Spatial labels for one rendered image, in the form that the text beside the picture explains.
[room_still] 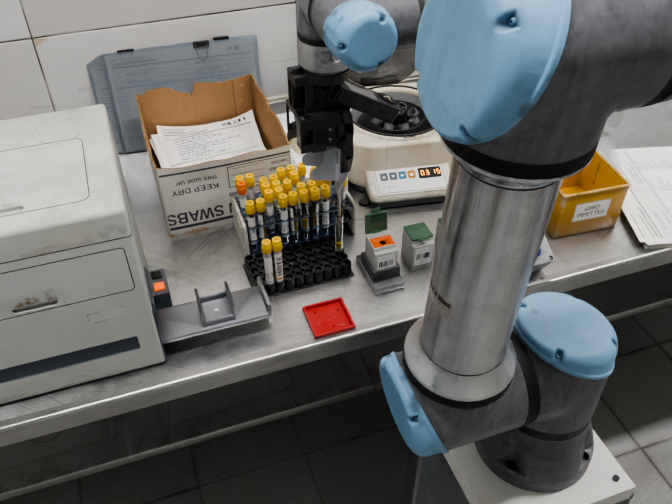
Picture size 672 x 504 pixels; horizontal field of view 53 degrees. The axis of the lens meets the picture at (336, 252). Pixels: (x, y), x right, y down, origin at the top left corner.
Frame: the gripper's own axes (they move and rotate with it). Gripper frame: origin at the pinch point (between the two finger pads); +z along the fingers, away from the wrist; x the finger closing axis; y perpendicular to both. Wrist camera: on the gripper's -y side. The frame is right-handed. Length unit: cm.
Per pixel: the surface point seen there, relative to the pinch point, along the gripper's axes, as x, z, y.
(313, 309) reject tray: 9.9, 17.3, 8.1
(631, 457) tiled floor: 15, 105, -82
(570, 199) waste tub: 8.4, 8.5, -40.0
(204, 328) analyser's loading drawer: 11.3, 13.5, 25.9
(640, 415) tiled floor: 5, 105, -93
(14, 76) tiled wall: -51, -1, 48
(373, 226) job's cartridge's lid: 3.2, 8.7, -4.9
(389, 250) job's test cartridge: 7.7, 10.5, -6.0
